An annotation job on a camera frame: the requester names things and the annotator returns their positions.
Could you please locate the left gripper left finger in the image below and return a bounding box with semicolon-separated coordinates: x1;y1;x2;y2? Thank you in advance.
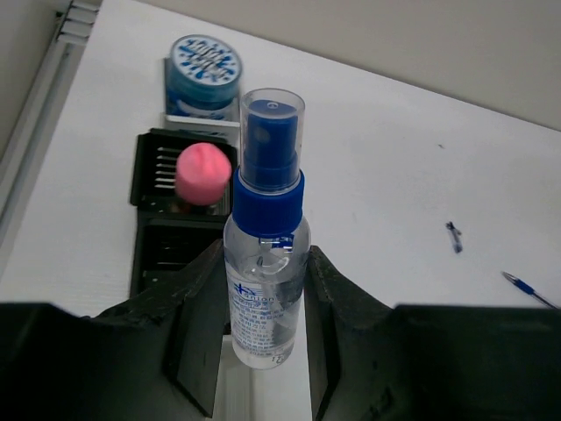
1;241;226;420

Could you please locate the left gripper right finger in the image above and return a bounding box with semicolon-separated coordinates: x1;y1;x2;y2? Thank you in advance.
304;247;560;420

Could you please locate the clear spray bottle blue cap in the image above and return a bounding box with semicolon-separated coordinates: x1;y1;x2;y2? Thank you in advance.
223;88;311;369

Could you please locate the pink capped marker tube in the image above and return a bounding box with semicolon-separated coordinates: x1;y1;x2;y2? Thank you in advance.
170;142;232;216

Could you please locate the blue slime jar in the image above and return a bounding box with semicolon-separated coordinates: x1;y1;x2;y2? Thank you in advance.
165;34;243;121

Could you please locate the black mesh container front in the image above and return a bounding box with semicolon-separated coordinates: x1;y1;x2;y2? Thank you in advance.
130;212;226;296

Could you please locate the black mesh container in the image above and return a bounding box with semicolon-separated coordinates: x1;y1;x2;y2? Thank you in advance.
129;127;240;220
130;212;226;296

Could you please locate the blue pen cap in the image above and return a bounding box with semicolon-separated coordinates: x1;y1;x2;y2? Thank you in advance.
445;221;463;253

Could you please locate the black mesh container rear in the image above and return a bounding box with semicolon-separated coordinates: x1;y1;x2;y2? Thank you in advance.
129;127;240;220

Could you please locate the blue pen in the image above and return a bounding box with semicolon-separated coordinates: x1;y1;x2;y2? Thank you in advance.
501;271;559;310

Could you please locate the silver mesh container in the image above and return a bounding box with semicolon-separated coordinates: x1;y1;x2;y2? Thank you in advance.
161;57;240;145

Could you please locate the aluminium frame rail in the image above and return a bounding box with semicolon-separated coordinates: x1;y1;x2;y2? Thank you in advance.
1;1;102;243

